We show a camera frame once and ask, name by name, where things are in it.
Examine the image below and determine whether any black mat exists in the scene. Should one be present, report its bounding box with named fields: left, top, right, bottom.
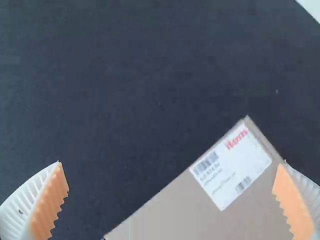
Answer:
left=0, top=0, right=320, bottom=240

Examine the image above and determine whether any cardboard box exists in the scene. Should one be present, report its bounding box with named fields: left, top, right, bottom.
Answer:
left=103, top=114, right=294, bottom=240

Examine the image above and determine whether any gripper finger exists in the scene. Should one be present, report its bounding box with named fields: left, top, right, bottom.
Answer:
left=270, top=159, right=320, bottom=240
left=0, top=160, right=71, bottom=240

